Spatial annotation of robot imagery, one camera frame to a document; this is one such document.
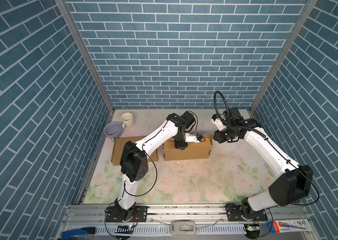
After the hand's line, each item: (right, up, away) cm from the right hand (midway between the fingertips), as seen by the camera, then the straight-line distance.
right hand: (214, 135), depth 82 cm
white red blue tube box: (+33, -42, -12) cm, 55 cm away
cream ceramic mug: (-56, +10, +23) cm, 61 cm away
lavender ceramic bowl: (-66, +2, +22) cm, 70 cm away
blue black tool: (-65, -45, -13) cm, 80 cm away
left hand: (-18, -6, +3) cm, 19 cm away
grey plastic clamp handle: (-18, -42, -14) cm, 48 cm away
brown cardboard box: (-8, -9, +1) cm, 12 cm away
